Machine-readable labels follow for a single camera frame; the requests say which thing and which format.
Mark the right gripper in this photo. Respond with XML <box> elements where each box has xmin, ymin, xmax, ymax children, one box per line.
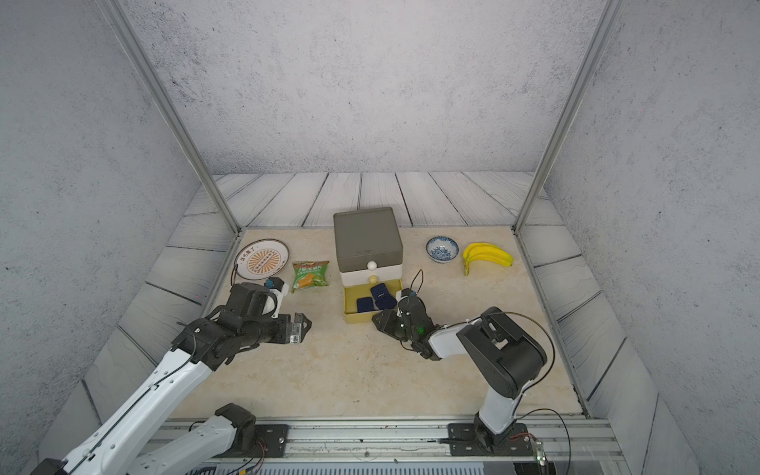
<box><xmin>369</xmin><ymin>309</ymin><xmax>419</xmax><ymax>344</ymax></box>

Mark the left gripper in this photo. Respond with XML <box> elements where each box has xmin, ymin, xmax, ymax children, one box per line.
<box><xmin>240</xmin><ymin>311</ymin><xmax>316</xmax><ymax>350</ymax></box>

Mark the navy brooch box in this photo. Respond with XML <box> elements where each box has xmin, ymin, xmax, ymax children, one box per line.
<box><xmin>370</xmin><ymin>283</ymin><xmax>391</xmax><ymax>301</ymax></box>
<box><xmin>375</xmin><ymin>296</ymin><xmax>397</xmax><ymax>310</ymax></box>
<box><xmin>356</xmin><ymin>297</ymin><xmax>375</xmax><ymax>313</ymax></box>

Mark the three-tier drawer cabinet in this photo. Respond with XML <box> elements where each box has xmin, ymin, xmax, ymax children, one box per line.
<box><xmin>334</xmin><ymin>207</ymin><xmax>404</xmax><ymax>324</ymax></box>

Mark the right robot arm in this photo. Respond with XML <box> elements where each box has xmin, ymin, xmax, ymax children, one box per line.
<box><xmin>372</xmin><ymin>289</ymin><xmax>548</xmax><ymax>456</ymax></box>

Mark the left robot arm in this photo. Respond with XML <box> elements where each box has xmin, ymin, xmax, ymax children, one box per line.
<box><xmin>34</xmin><ymin>277</ymin><xmax>312</xmax><ymax>474</ymax></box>

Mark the green snack bag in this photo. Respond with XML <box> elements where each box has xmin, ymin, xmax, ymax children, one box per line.
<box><xmin>291</xmin><ymin>260</ymin><xmax>329</xmax><ymax>292</ymax></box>

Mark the round patterned plate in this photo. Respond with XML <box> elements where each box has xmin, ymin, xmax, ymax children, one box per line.
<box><xmin>233</xmin><ymin>239</ymin><xmax>290</xmax><ymax>281</ymax></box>

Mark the blue white porcelain bowl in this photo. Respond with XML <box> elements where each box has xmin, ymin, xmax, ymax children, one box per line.
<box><xmin>426</xmin><ymin>236</ymin><xmax>459</xmax><ymax>263</ymax></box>

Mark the yellow banana bunch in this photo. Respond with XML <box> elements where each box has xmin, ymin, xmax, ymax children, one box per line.
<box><xmin>462</xmin><ymin>243</ymin><xmax>514</xmax><ymax>276</ymax></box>

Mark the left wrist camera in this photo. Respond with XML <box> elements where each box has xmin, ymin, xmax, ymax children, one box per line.
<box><xmin>227</xmin><ymin>277</ymin><xmax>290</xmax><ymax>321</ymax></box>

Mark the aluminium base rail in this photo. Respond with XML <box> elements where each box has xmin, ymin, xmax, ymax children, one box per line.
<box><xmin>147</xmin><ymin>416</ymin><xmax>631</xmax><ymax>475</ymax></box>

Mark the left frame post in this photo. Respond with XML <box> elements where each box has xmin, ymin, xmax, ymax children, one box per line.
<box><xmin>96</xmin><ymin>0</ymin><xmax>241</xmax><ymax>236</ymax></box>

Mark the frame post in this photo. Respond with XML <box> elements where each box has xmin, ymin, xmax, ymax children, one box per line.
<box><xmin>513</xmin><ymin>0</ymin><xmax>625</xmax><ymax>236</ymax></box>
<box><xmin>96</xmin><ymin>0</ymin><xmax>241</xmax><ymax>236</ymax></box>

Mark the right frame post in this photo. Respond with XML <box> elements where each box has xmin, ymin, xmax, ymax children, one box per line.
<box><xmin>513</xmin><ymin>0</ymin><xmax>625</xmax><ymax>236</ymax></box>

